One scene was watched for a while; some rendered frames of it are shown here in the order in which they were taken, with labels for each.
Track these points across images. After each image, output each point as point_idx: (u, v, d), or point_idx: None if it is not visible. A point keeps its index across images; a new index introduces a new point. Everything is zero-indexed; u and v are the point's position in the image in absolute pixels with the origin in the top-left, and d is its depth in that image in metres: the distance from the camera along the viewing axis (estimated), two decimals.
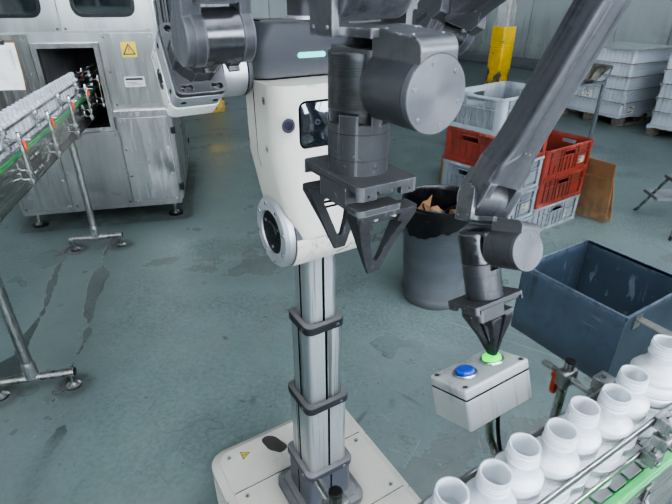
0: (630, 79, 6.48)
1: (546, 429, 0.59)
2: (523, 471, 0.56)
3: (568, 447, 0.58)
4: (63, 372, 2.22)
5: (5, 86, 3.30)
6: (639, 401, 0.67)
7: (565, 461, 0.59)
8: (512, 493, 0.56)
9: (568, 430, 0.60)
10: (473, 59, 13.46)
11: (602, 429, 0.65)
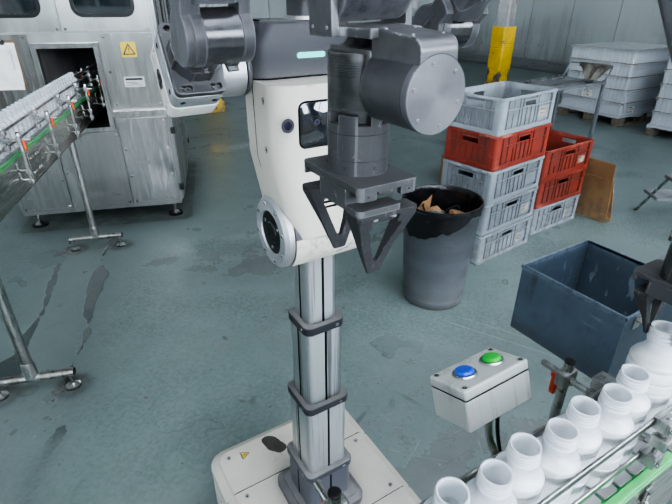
0: (630, 79, 6.48)
1: (547, 428, 0.60)
2: (525, 471, 0.56)
3: (568, 447, 0.58)
4: (63, 372, 2.22)
5: (5, 86, 3.30)
6: (642, 399, 0.67)
7: (565, 461, 0.59)
8: (513, 494, 0.56)
9: (570, 431, 0.60)
10: (473, 59, 13.46)
11: (600, 427, 0.65)
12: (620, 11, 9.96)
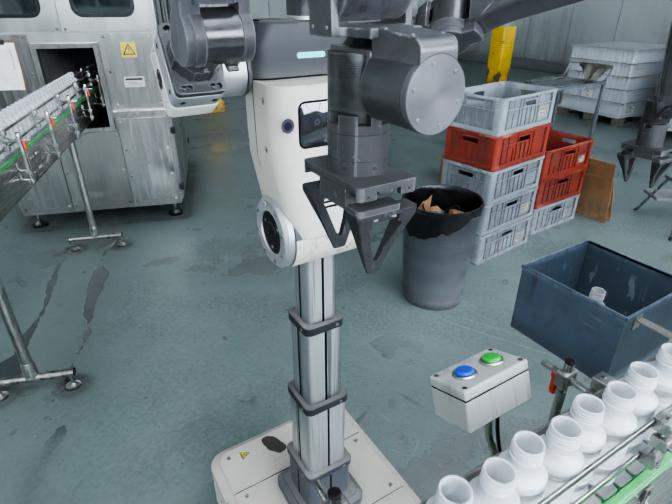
0: (630, 79, 6.48)
1: (550, 424, 0.60)
2: (532, 469, 0.57)
3: (568, 445, 0.58)
4: (63, 372, 2.22)
5: (5, 86, 3.30)
6: (651, 397, 0.68)
7: (565, 459, 0.59)
8: (518, 496, 0.56)
9: (575, 431, 0.60)
10: (473, 59, 13.46)
11: None
12: (620, 11, 9.96)
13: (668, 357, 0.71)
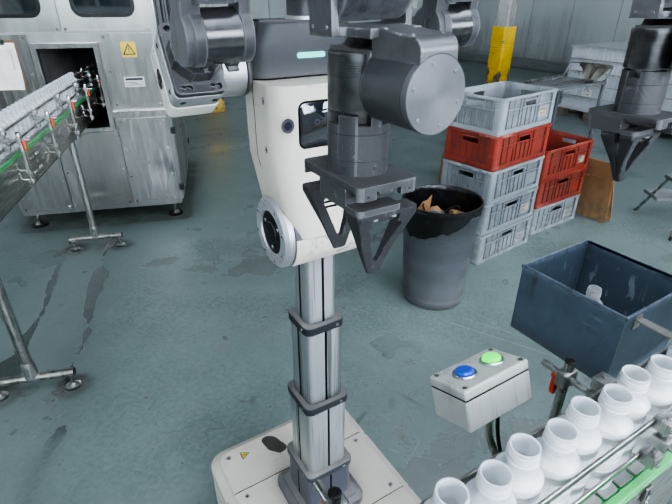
0: None
1: (546, 428, 0.60)
2: (525, 472, 0.56)
3: (566, 448, 0.58)
4: (63, 372, 2.22)
5: (5, 86, 3.30)
6: (642, 400, 0.68)
7: (563, 462, 0.59)
8: (513, 494, 0.56)
9: (570, 432, 0.60)
10: (473, 59, 13.46)
11: (598, 427, 0.65)
12: (620, 11, 9.96)
13: (656, 368, 0.69)
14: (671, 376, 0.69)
